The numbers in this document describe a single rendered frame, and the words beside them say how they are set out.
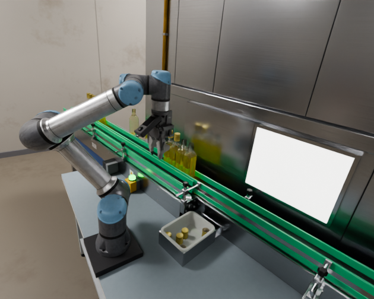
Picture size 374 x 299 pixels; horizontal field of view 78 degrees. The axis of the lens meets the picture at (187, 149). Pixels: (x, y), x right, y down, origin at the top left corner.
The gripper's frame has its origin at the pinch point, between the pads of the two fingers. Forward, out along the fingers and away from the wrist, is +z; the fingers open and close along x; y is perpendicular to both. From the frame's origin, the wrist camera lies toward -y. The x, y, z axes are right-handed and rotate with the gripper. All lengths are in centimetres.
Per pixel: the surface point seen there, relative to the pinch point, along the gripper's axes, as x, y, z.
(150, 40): 66, 45, -46
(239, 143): -16.0, 41.9, -1.2
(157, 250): -12.0, -6.6, 42.9
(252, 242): -42, 24, 34
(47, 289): 62, -43, 118
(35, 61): 294, 27, -10
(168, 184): 8.7, 16.6, 26.7
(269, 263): -52, 24, 39
